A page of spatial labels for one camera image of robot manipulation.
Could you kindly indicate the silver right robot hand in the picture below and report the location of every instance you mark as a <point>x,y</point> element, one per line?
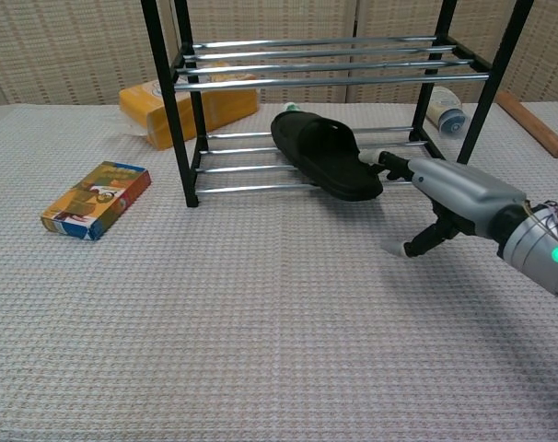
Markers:
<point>463,193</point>

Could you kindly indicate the black rubber slide sandal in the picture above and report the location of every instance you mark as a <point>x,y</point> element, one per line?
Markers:
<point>329,156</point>

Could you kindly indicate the black metal shoe rack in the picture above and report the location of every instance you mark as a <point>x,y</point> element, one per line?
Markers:
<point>316,73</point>

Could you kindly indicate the cream jar with blue lid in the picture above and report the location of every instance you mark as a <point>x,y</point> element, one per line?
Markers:
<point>447,115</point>

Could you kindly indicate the wooden rolling pin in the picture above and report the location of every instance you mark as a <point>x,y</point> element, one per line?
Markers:
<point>532,124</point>

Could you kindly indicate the small white green bottle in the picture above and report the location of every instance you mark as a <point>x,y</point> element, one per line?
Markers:
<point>292,107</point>

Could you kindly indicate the yellow tissue pack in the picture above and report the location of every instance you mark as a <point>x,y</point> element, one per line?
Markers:
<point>219,110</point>

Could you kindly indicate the white waffle table cloth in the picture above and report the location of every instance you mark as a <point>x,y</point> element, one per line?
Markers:
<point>168,299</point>

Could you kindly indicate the colourful printed cardboard box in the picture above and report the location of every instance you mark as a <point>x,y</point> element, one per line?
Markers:
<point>95,200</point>

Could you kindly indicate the beige woven folding screen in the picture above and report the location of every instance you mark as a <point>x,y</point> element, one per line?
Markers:
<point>67,50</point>

